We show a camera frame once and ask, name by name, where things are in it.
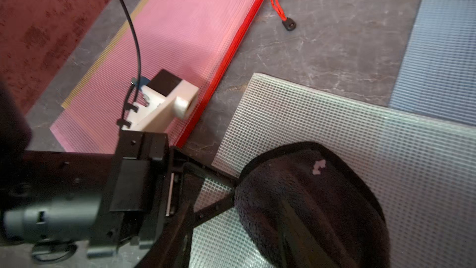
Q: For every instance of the light blue document bag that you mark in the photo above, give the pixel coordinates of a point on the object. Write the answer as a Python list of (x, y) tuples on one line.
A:
[(437, 77)]

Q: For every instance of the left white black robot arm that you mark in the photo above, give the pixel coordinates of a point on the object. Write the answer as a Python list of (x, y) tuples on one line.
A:
[(53, 200)]

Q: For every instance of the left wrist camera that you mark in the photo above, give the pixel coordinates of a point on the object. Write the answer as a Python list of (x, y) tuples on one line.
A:
[(167, 97)]

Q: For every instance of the green mesh document bag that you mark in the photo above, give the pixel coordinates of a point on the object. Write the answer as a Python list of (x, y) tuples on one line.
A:
[(422, 170)]

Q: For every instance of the pink mesh document bag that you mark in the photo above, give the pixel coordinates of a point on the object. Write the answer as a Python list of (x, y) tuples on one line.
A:
[(193, 39)]

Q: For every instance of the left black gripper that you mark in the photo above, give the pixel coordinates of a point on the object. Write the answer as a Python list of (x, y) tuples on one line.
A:
[(142, 194)]

